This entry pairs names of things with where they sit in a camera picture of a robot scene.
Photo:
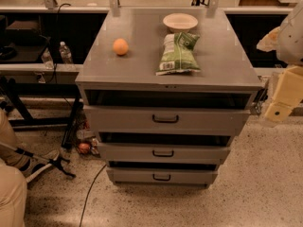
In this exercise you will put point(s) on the person leg beige trousers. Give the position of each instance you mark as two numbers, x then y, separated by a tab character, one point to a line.
13	189

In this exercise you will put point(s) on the grey metal drawer cabinet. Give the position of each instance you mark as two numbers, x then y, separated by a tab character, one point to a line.
226	81

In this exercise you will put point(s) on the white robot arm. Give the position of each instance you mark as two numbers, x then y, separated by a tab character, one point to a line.
287	41

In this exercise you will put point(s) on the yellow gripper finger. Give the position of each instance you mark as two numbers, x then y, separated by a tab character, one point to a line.
269	41
277	112

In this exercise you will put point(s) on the green chip bag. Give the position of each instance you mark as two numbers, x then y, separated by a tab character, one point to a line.
178	56

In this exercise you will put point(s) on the grey top drawer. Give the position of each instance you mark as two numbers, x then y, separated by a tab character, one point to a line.
166	120

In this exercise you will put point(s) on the red apple on floor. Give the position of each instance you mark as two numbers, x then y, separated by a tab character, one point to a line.
84	148

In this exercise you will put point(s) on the beige shallow bowl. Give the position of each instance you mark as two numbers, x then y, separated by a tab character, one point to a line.
180	22

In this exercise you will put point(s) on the orange fruit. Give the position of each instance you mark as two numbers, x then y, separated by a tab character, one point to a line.
120	47

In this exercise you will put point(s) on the grey drawer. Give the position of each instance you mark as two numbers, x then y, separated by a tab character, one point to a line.
166	120
153	153
142	175

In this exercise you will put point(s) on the dark box on shelf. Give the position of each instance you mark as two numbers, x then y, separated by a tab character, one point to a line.
24	32

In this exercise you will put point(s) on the small clear water bottle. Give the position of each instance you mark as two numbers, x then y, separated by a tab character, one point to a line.
47	60

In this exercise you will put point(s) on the grey sneaker shoe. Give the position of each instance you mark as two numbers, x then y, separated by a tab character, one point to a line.
34	167

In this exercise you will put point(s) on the grey bottom drawer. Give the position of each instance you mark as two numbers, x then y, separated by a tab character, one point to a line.
142	175

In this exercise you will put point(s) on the black table frame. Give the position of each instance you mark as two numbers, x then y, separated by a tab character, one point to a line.
43	105

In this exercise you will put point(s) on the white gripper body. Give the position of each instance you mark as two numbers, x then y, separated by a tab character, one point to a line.
292	42

